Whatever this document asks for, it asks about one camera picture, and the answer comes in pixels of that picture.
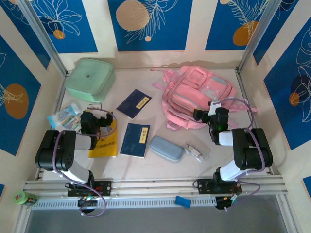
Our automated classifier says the blue white tissue pack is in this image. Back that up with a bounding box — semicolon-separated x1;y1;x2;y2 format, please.
47;103;81;129

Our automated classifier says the aluminium frame post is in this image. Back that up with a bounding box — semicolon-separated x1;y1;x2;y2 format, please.
236;0;287;73
16;0;68;78

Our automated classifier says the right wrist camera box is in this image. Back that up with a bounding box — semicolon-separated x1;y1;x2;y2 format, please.
208;99;221;115

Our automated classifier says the yellow picture book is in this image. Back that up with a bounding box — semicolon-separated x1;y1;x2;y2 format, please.
88;110;119;159

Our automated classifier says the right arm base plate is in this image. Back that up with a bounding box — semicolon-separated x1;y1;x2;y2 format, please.
197;178;242;195

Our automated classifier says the grey-blue pencil case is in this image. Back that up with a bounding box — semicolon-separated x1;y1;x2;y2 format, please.
148;135;185;163

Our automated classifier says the clear plastic pouch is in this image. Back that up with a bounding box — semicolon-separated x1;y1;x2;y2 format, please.
183;142;211;163

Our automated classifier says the small white bottle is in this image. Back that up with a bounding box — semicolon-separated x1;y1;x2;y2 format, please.
186;143;204;158

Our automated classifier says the aluminium mounting rail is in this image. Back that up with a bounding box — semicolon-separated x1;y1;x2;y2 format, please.
23;175;289;195

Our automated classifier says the black controller board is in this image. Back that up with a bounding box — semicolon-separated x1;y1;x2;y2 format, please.
215;195;241;211
77;195;99;209

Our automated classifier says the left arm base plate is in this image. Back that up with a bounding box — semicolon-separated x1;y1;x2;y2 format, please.
67;181;112;198

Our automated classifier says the mint green lunch bag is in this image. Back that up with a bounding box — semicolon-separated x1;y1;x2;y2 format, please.
65;57;116;103

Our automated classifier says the aluminium table side rail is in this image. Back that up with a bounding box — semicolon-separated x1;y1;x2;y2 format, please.
35;70;71;181
235;68;275;176

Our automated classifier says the pink student backpack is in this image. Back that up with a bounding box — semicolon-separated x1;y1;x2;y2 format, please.
152;65;258;131

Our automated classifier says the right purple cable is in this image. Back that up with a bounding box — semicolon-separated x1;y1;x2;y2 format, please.
218;98;267;212

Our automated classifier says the colourful flat packet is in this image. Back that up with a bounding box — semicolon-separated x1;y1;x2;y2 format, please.
62;114;82;133

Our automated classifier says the dark blue notebook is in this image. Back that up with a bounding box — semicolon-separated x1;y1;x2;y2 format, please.
119;122;151;159
116;89;153;120

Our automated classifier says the green tape roll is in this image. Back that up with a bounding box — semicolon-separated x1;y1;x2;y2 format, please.
12;190;39;206

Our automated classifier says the blue bone-shaped object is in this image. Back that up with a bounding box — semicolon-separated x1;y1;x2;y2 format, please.
174;195;192;209

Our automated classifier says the grey slotted cable duct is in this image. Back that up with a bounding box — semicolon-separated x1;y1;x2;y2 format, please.
31;196;217;211

